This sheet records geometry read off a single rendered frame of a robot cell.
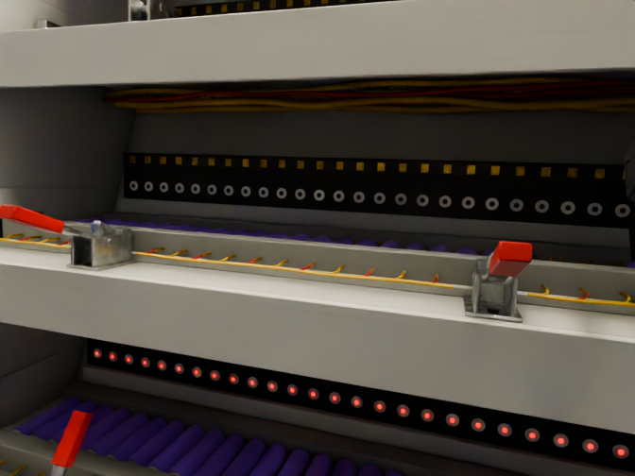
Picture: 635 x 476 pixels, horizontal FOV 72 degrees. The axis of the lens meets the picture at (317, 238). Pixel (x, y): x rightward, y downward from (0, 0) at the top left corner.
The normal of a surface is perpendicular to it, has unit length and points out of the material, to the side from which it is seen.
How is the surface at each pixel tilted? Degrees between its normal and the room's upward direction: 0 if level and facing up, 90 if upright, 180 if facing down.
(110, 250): 90
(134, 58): 108
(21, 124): 90
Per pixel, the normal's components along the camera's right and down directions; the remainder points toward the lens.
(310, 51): -0.29, 0.11
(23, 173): 0.96, 0.07
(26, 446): 0.04, -0.99
